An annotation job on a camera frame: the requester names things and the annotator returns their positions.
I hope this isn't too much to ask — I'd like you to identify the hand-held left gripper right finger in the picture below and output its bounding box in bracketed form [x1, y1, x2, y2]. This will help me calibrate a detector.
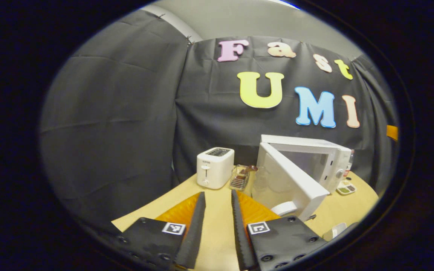
[231, 189, 329, 271]

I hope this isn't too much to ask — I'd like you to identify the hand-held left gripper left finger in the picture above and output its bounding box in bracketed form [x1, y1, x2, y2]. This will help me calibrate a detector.
[117, 191, 206, 269]

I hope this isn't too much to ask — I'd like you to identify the white divided plate of beans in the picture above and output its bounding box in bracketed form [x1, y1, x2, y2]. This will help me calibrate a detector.
[336, 180, 357, 196]

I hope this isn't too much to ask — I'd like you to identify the white microwave oven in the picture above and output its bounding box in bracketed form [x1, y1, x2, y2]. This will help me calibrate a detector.
[251, 134, 353, 222]

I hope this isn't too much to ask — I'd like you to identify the clear water bottle red label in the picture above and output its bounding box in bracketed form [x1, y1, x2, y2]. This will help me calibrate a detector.
[343, 149, 355, 178]

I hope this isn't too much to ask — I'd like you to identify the small clear glass container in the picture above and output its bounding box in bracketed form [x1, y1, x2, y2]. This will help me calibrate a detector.
[229, 164, 258, 191]

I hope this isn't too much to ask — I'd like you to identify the white toaster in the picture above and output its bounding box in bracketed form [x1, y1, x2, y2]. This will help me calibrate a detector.
[196, 147, 235, 190]

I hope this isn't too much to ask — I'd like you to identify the black backdrop cloth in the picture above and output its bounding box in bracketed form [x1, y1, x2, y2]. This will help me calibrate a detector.
[40, 9, 398, 230]

